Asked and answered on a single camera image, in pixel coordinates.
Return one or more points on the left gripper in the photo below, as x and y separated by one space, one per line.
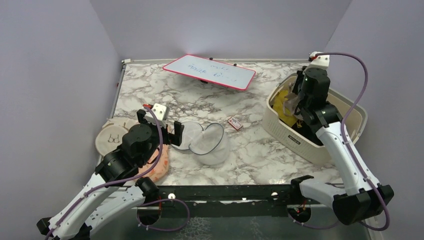
175 138

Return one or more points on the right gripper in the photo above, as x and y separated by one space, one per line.
300 77

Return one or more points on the yellow bra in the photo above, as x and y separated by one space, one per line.
278 108

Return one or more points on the white mesh laundry bag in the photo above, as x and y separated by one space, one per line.
209 145

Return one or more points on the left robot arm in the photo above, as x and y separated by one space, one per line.
120 180

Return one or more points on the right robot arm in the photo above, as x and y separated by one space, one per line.
363 196

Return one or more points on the pink floral laundry bag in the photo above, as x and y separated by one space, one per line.
162 165

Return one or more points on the beige round bra bag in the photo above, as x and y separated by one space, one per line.
111 134

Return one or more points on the cream laundry basket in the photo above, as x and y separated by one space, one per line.
317 155

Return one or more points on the small red card box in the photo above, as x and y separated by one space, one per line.
236 124

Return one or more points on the red framed whiteboard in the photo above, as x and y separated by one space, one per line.
212 71

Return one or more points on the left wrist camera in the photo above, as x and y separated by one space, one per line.
161 112

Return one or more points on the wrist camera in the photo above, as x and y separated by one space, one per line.
319 60
161 112

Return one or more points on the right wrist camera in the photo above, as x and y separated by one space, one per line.
319 60

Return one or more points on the black front mounting rail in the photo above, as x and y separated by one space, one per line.
216 201

